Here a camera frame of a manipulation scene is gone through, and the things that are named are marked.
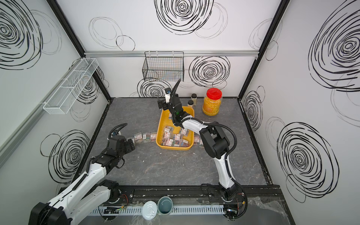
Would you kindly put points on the red lid corn jar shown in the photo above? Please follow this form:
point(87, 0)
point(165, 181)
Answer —
point(212, 101)

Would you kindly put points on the white mesh wall shelf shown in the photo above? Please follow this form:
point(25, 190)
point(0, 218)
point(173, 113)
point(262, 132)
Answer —
point(79, 85)

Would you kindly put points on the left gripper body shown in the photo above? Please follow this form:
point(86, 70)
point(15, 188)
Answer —
point(128, 147)

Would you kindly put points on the paper clip box table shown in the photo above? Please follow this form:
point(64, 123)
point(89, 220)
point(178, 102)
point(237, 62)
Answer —
point(153, 136)

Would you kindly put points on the white slotted cable duct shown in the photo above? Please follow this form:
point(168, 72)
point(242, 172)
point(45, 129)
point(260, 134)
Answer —
point(177, 210)

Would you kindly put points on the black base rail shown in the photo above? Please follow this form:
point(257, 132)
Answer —
point(208, 192)

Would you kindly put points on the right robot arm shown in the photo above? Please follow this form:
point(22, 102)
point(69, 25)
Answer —
point(218, 140)

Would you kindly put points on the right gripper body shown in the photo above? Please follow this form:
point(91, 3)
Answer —
point(167, 107)

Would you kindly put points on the yellow plastic tray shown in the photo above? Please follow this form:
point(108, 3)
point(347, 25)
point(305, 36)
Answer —
point(165, 121)

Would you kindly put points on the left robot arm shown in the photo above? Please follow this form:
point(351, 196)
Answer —
point(88, 191)

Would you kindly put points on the teal cup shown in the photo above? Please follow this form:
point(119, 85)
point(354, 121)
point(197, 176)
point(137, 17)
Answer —
point(165, 205)

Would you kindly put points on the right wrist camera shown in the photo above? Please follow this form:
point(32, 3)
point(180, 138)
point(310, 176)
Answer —
point(168, 94)

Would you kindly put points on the black wire basket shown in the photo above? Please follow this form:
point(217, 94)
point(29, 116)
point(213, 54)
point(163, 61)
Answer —
point(164, 65)

